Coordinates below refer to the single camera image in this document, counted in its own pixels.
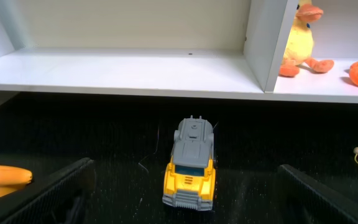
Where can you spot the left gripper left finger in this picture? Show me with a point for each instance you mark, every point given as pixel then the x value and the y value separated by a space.
pixel 42 199

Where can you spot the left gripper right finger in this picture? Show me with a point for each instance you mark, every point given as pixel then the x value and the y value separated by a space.
pixel 322 202

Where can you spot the grey and yellow toy truck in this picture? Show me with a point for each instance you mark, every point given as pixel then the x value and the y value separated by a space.
pixel 190 174

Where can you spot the white shelf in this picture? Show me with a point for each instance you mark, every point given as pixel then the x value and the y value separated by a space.
pixel 135 71

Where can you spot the yellow plush duck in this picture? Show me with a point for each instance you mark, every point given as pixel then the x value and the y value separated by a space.
pixel 300 40

